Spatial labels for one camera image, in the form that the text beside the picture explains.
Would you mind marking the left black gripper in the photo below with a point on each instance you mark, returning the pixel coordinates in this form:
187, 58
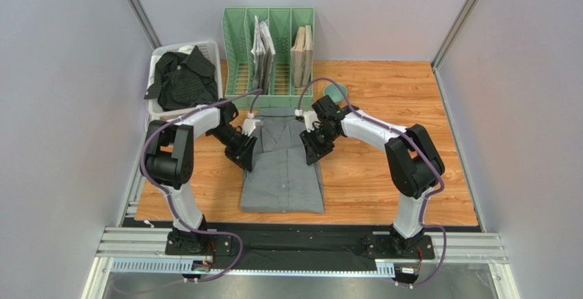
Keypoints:
241, 155

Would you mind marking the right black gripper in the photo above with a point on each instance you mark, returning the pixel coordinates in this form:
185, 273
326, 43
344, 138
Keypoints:
311, 141

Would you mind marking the grey long sleeve shirt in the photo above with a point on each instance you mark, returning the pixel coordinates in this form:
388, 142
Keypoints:
281, 180

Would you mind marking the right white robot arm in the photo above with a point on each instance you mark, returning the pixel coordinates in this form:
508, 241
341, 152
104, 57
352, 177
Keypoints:
415, 165

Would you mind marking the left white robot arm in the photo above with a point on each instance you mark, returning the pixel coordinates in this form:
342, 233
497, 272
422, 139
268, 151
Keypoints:
167, 161

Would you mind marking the teal cup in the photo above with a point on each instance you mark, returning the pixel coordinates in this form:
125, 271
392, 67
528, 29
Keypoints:
336, 92

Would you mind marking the black striped shirt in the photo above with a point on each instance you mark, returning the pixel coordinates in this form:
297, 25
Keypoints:
183, 80

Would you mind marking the brown books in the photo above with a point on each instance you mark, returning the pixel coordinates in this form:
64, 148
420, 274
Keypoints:
302, 56

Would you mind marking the grey magazines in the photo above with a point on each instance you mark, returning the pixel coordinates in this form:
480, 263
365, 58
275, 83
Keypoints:
263, 52

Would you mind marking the white laundry basket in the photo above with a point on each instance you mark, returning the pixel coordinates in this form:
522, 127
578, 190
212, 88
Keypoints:
210, 51

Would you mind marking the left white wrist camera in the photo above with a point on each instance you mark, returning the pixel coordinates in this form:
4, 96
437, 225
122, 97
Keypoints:
250, 124

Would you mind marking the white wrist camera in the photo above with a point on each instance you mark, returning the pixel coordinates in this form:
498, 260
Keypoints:
309, 118
250, 124

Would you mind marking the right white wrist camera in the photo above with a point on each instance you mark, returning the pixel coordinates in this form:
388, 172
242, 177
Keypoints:
309, 118

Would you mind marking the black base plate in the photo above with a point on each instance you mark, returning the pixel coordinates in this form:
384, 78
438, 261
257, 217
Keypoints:
312, 247

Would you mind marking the aluminium frame rail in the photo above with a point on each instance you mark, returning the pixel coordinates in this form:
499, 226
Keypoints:
143, 250

